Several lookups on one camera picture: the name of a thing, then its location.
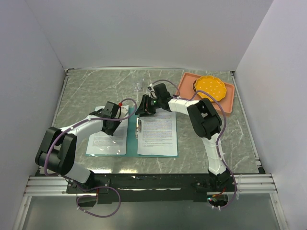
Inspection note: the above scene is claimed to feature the metal folder clip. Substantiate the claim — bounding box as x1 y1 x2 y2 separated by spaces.
135 117 142 139

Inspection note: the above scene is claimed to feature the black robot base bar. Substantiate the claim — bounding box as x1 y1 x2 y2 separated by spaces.
66 172 236 204

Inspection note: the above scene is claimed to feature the pink rectangular tray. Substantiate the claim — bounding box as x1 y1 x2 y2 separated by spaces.
173 72 236 117

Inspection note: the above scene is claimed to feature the clear glass cup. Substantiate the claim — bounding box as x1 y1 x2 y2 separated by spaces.
133 80 143 92

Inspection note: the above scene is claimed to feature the aluminium frame rail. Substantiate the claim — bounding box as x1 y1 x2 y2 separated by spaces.
13 174 289 230

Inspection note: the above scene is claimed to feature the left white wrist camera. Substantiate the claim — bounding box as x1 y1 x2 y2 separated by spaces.
118 102 129 119

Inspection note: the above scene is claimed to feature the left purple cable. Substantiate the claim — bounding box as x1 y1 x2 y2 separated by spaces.
44 98 138 218

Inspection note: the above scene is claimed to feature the purple cable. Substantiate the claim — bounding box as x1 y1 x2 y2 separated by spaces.
147 80 238 211
44 98 138 218

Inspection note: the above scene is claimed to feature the orange dotted plate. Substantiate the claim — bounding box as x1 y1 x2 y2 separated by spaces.
193 75 227 102

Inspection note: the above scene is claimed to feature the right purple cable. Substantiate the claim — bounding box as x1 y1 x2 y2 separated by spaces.
147 80 238 211

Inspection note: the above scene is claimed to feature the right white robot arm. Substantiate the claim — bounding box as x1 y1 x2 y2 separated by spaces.
135 83 236 191

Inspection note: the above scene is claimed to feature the teal file folder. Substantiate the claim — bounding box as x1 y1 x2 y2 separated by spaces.
85 115 165 158

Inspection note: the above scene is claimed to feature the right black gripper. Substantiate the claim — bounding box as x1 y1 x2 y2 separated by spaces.
135 94 162 117

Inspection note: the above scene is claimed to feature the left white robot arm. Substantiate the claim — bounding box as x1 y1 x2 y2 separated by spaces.
35 102 129 193

